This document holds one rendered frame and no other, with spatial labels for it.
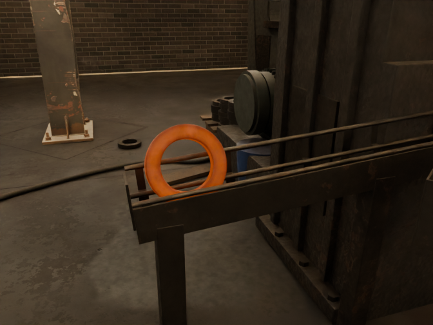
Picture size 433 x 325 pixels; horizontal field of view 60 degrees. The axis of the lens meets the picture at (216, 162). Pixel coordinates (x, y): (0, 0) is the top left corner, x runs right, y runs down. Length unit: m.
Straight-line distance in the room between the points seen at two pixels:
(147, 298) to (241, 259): 0.44
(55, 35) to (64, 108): 0.56
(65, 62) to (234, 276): 2.27
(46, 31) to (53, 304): 2.20
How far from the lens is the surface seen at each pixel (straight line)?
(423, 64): 1.15
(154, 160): 0.82
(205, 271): 1.61
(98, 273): 1.67
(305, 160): 0.96
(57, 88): 3.30
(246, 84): 2.20
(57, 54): 3.26
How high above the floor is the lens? 0.99
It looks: 22 degrees down
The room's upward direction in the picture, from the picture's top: straight up
